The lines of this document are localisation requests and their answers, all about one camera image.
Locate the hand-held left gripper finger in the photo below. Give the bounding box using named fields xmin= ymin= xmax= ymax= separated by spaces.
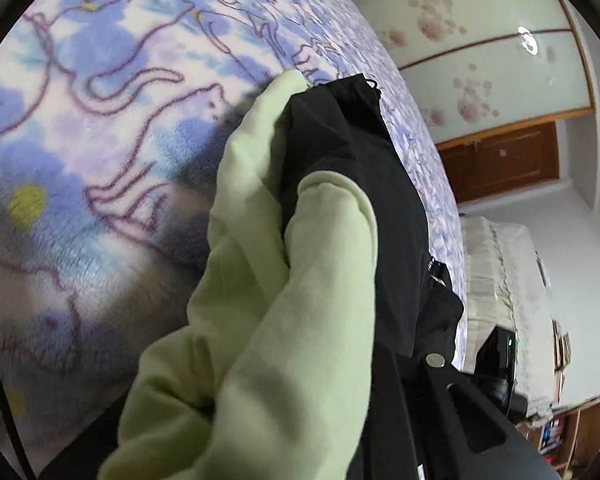
xmin=360 ymin=350 xmax=563 ymax=480

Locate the green and black jacket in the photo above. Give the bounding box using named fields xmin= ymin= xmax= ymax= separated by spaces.
xmin=97 ymin=69 xmax=465 ymax=480

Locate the black electronic device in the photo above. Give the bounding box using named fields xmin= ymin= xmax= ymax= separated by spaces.
xmin=474 ymin=326 xmax=530 ymax=417

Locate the wooden bookshelf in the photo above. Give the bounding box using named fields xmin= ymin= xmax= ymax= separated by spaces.
xmin=524 ymin=394 xmax=600 ymax=472

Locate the stack of books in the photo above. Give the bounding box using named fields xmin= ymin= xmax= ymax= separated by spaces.
xmin=551 ymin=319 xmax=575 ymax=378

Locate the white lace-covered cabinet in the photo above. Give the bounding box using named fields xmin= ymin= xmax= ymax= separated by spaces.
xmin=459 ymin=215 xmax=565 ymax=418

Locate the brown wooden cabinet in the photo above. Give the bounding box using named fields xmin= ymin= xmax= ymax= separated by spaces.
xmin=437 ymin=120 xmax=562 ymax=206

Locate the floral sliding door wardrobe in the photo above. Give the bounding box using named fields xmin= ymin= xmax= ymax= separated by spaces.
xmin=325 ymin=0 xmax=597 ymax=142

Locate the blue floral fleece blanket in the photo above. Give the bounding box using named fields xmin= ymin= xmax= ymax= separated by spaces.
xmin=0 ymin=0 xmax=470 ymax=480

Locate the black cable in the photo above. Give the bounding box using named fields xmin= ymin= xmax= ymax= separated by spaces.
xmin=0 ymin=334 xmax=37 ymax=480

